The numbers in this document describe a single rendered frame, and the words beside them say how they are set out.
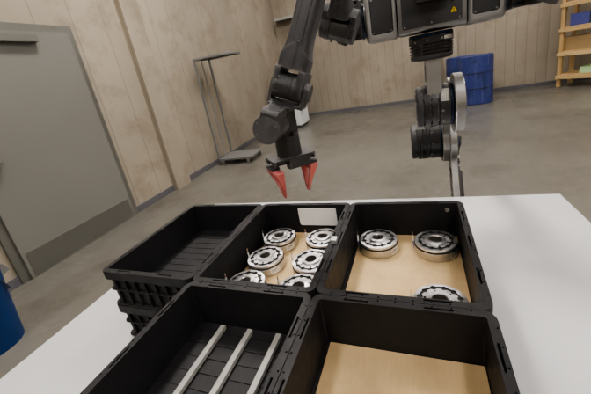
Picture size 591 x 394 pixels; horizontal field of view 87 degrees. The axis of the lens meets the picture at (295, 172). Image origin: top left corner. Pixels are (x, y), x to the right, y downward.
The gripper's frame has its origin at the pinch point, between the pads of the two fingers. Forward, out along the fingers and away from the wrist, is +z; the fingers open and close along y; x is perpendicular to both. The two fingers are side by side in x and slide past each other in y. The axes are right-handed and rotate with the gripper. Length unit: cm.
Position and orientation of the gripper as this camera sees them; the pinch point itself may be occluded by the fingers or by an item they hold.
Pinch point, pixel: (296, 190)
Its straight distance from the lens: 75.4
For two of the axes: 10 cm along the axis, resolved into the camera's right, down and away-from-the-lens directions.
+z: 1.7, 9.3, 3.2
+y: 9.0, -2.8, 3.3
